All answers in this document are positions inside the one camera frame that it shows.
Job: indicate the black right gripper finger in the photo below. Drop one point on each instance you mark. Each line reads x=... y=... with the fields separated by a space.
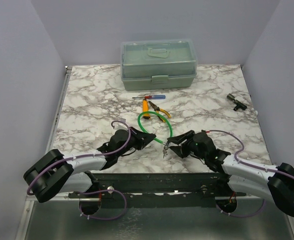
x=181 y=138
x=139 y=139
x=183 y=150

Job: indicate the silver key bunch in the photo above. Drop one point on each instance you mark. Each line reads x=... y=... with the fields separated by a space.
x=165 y=150

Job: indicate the green plastic toolbox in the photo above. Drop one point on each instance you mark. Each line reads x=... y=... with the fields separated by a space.
x=158 y=64

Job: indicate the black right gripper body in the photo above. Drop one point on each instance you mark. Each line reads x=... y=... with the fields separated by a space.
x=201 y=155

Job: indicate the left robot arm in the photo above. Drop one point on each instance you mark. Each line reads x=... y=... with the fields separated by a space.
x=81 y=165

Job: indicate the orange utility knife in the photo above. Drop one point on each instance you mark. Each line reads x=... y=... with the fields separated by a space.
x=145 y=109

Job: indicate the black small tool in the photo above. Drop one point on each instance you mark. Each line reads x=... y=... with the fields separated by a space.
x=238 y=105

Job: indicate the blue red screwdriver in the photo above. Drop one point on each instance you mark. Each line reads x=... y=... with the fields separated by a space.
x=156 y=97

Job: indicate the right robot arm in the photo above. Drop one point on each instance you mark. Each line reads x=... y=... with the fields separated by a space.
x=273 y=183

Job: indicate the yellow handled pliers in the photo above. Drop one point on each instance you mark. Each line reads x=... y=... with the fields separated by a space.
x=158 y=109

